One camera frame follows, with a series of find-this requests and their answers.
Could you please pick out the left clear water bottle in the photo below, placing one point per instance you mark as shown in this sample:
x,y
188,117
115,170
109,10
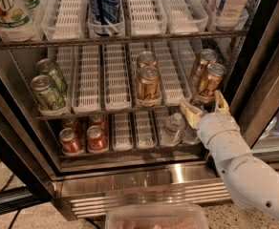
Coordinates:
x,y
172,130

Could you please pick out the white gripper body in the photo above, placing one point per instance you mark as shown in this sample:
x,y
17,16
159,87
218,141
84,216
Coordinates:
x,y
216,125

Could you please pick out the glass fridge door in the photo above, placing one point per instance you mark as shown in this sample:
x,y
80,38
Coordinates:
x,y
16,154

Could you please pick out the right clear water bottle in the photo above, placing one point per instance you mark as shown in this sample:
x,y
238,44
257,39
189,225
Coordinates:
x,y
190,135

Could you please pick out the blue pepsi bottle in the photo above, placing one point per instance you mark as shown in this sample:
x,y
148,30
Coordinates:
x,y
105,16

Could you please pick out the clear water bottle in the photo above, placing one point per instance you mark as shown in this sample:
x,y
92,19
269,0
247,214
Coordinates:
x,y
172,130
190,135

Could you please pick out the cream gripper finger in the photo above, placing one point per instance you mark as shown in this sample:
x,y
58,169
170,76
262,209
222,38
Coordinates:
x,y
192,113
221,105

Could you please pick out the stainless fridge cabinet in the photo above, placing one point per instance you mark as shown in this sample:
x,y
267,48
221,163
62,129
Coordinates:
x,y
136,168

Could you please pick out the clear plastic container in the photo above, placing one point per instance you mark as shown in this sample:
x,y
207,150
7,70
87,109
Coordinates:
x,y
157,216

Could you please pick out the rear left red can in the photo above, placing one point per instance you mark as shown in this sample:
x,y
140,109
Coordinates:
x,y
71,122

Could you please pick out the orange can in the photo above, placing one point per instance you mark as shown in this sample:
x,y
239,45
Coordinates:
x,y
147,59
148,83
211,79
203,58

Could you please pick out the middle wire shelf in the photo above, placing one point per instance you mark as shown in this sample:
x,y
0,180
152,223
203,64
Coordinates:
x,y
209,106

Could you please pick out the rear green can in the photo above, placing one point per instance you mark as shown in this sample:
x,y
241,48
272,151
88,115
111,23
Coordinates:
x,y
49,67

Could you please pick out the wire shelf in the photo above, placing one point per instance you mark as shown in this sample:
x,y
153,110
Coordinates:
x,y
209,106
119,40

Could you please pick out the green can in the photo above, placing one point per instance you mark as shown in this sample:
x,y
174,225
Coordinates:
x,y
49,67
47,94

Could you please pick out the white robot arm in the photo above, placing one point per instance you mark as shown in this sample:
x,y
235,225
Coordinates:
x,y
251,183

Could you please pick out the top wire shelf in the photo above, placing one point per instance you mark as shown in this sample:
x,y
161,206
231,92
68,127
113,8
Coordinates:
x,y
119,40

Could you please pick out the white labelled bottle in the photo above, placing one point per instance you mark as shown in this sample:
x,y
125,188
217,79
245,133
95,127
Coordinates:
x,y
228,13

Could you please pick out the rear right red can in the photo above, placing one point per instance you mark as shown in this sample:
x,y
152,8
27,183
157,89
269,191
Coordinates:
x,y
99,120

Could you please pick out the front right red can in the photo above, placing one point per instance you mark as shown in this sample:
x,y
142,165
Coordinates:
x,y
96,140

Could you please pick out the front green can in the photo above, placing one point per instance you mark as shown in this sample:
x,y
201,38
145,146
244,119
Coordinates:
x,y
47,94

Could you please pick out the front left red can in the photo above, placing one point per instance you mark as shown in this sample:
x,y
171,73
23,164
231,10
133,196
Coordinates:
x,y
71,144

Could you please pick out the red can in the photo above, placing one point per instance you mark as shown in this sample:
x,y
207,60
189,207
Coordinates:
x,y
71,122
96,140
99,120
71,144

